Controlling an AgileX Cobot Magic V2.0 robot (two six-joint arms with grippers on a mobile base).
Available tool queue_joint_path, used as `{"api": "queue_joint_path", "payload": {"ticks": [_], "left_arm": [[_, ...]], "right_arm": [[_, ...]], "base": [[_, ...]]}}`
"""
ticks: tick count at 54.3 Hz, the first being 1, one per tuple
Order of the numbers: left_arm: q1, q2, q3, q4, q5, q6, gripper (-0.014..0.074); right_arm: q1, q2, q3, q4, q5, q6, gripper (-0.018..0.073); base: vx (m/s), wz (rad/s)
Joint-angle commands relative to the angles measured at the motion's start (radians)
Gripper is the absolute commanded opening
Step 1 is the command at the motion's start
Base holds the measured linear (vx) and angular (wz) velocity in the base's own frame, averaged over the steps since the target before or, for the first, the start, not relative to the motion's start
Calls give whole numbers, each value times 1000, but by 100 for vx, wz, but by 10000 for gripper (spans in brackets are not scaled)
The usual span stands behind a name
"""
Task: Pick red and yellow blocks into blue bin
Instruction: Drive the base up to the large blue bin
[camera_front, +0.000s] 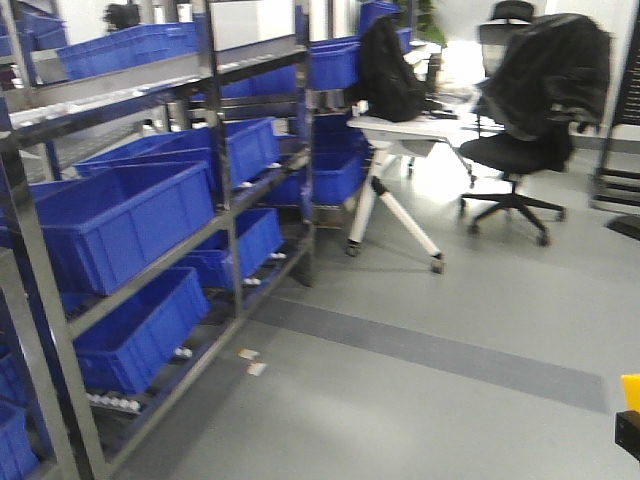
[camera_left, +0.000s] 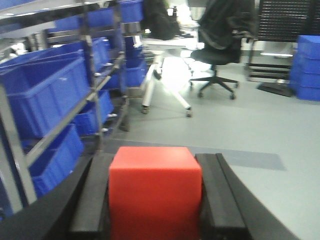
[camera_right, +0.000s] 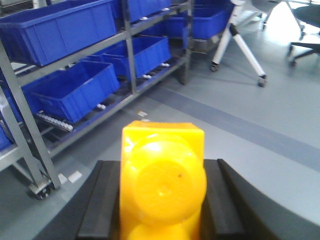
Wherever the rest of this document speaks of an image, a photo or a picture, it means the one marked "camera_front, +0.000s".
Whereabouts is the black backpack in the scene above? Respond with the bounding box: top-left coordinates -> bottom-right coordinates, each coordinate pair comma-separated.
345,16 -> 426,123

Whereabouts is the yellow two-stud toy brick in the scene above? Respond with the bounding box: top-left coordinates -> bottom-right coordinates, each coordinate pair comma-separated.
621,373 -> 640,412

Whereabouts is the blue bin middle rack shelf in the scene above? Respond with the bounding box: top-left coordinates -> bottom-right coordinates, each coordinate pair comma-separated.
36,162 -> 214,295

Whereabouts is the white folding desk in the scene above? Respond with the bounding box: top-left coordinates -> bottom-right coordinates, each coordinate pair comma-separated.
345,112 -> 506,275

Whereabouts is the blue bin rack shelf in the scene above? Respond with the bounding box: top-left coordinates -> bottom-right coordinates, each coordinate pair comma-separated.
74,267 -> 209,395
36,162 -> 214,295

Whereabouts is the grey multi-tier bin rack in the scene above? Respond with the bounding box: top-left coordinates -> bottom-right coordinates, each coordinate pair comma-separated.
1,1 -> 314,479

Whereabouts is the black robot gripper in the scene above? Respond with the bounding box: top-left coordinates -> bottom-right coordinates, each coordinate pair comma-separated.
615,410 -> 640,460

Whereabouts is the black office chair with jacket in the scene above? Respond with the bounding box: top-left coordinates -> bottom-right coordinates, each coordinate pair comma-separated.
458,0 -> 612,247

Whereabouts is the blue bin lower rack shelf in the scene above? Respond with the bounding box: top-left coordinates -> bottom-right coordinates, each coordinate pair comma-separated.
74,267 -> 209,395

